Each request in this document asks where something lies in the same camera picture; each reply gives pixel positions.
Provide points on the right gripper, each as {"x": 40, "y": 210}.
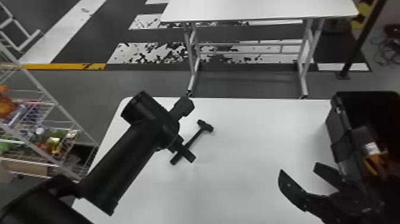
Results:
{"x": 350, "y": 208}

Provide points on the orange snack packet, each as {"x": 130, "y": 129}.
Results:
{"x": 4, "y": 105}

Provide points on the striped post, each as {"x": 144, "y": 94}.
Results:
{"x": 364, "y": 31}

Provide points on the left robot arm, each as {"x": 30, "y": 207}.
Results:
{"x": 125, "y": 159}

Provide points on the white side table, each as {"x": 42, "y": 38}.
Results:
{"x": 250, "y": 9}

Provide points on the black hammer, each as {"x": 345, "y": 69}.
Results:
{"x": 204, "y": 125}

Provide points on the black tool box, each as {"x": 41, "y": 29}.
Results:
{"x": 359, "y": 119}

